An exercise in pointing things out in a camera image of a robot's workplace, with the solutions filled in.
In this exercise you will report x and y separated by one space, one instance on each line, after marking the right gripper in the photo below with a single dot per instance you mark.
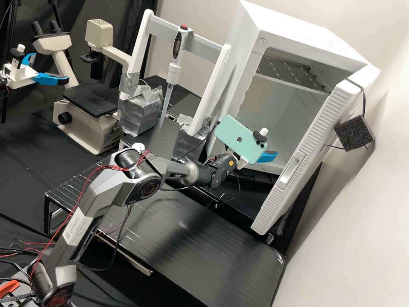
242 162

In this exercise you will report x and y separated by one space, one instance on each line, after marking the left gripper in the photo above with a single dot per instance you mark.
19 76

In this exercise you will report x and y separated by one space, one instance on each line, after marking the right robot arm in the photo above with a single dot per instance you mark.
96 192

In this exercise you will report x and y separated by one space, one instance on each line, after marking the incubator door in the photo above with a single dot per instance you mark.
306 150

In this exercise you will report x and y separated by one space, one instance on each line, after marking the white incubator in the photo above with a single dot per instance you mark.
287 41

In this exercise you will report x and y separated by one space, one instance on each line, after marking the left phone holder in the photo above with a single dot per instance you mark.
20 48

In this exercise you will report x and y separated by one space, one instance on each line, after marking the cream microscope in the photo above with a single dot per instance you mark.
86 128

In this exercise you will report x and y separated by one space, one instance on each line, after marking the white pipette stand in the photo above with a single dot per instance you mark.
207 92

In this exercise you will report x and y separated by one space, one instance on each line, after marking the pipette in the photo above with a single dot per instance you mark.
179 44

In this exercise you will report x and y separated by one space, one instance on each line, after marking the right wrist camera phone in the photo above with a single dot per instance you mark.
238 137

